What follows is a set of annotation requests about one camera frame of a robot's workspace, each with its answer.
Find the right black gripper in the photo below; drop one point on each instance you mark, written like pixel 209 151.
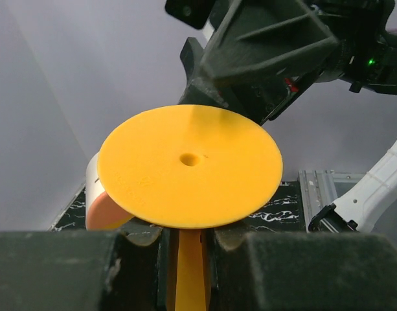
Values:
pixel 258 40

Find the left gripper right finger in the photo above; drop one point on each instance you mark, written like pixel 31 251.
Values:
pixel 253 270

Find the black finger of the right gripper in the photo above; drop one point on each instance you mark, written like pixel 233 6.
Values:
pixel 200 90

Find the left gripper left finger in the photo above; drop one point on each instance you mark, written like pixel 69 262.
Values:
pixel 79 270

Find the orange plastic wine glass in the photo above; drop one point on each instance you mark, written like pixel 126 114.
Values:
pixel 190 168

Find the orange and white cylinder box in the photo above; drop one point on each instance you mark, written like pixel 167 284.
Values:
pixel 101 212

